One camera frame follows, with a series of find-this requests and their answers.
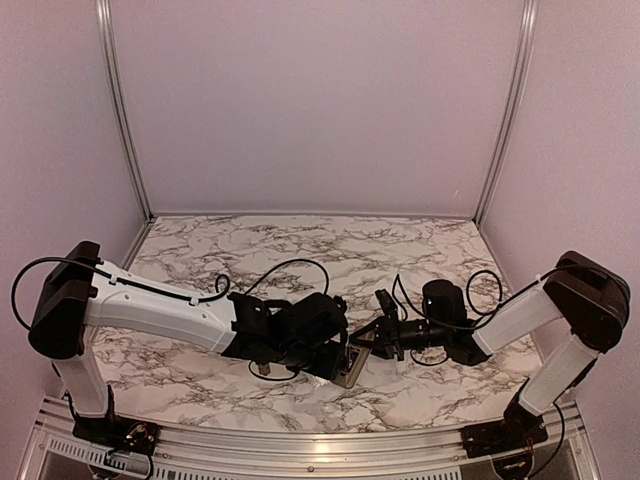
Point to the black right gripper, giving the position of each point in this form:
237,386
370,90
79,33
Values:
388,340

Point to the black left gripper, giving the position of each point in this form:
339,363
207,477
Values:
333,364

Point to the white remote control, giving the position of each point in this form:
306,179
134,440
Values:
355,361

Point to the grey battery cover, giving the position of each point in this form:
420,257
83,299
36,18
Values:
264,370

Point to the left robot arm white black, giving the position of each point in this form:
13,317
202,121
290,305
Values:
85,291

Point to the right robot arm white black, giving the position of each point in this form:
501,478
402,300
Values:
594,302

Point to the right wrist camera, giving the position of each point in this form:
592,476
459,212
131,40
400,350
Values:
388,305

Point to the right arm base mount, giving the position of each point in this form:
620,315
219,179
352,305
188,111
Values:
501,436

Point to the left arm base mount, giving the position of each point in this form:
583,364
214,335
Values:
121,434

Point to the front aluminium rail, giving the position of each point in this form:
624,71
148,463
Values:
189,452

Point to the right aluminium frame post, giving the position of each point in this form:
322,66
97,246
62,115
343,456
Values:
513,101

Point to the aluminium frame post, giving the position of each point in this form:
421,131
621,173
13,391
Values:
513,101
109,50

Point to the left aluminium frame post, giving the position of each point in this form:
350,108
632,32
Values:
109,50

